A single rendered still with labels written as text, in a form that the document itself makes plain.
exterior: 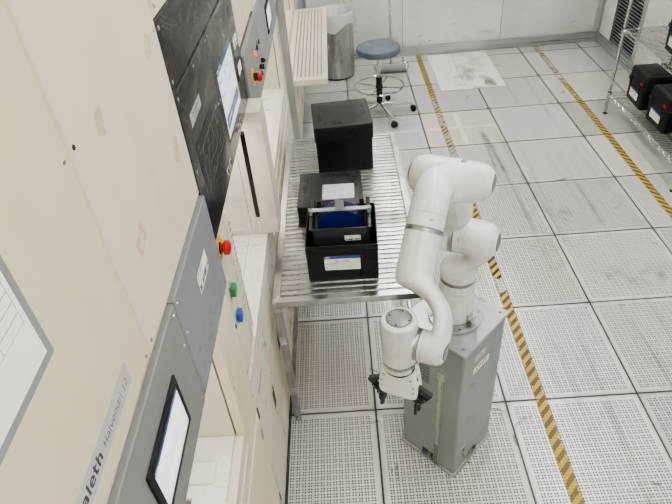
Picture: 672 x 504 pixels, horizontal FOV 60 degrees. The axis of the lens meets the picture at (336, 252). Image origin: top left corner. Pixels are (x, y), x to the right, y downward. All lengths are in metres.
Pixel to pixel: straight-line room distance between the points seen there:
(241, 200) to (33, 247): 1.65
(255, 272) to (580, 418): 1.59
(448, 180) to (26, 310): 0.96
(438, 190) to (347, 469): 1.58
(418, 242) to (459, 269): 0.60
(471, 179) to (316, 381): 1.71
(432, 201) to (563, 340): 1.95
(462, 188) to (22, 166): 1.01
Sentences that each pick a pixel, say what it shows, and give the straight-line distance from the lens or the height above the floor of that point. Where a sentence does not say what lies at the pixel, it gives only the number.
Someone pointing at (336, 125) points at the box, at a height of 1.01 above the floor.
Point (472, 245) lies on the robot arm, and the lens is 1.84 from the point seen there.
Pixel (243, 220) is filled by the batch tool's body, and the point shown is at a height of 0.94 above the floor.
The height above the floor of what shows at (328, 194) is 1.08.
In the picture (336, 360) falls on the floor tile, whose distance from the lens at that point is 3.00.
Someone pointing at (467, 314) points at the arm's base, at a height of 0.81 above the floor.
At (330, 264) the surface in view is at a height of 0.84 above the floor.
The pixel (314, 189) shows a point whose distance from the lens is 2.63.
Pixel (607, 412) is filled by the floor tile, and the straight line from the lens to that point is 2.95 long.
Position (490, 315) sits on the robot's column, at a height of 0.76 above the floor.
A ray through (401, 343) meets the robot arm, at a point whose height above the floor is 1.29.
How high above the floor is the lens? 2.28
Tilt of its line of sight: 39 degrees down
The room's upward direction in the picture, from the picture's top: 6 degrees counter-clockwise
